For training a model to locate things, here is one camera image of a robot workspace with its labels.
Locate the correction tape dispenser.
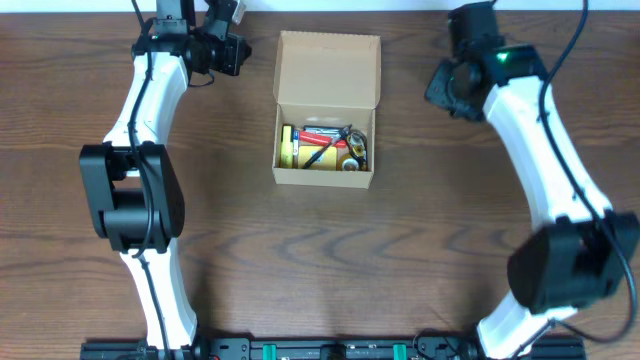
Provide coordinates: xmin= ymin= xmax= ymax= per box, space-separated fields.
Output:
xmin=347 ymin=130 xmax=368 ymax=171

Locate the yellow sticky note pad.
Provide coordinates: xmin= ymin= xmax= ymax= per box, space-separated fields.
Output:
xmin=298 ymin=145 xmax=338 ymax=171

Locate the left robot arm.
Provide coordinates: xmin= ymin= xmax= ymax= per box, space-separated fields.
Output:
xmin=79 ymin=1 xmax=251 ymax=359

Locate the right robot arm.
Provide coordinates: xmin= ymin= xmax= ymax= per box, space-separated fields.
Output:
xmin=425 ymin=1 xmax=639 ymax=359

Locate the black mounting rail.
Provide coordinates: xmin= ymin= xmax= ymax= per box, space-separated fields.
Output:
xmin=79 ymin=335 xmax=586 ymax=360

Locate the red black stapler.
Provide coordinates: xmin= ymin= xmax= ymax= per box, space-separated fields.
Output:
xmin=292 ymin=127 xmax=340 ymax=146

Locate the yellow tape roll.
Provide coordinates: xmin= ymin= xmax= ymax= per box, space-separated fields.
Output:
xmin=336 ymin=154 xmax=361 ymax=172

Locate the brown cardboard box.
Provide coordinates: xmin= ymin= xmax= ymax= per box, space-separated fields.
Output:
xmin=272 ymin=31 xmax=382 ymax=189

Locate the small blue white box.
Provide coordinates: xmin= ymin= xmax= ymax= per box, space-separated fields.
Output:
xmin=292 ymin=129 xmax=300 ymax=168

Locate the yellow highlighter marker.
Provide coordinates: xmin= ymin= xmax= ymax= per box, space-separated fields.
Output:
xmin=279 ymin=125 xmax=294 ymax=169

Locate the black pen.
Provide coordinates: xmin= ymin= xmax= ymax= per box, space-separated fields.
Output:
xmin=303 ymin=125 xmax=352 ymax=169

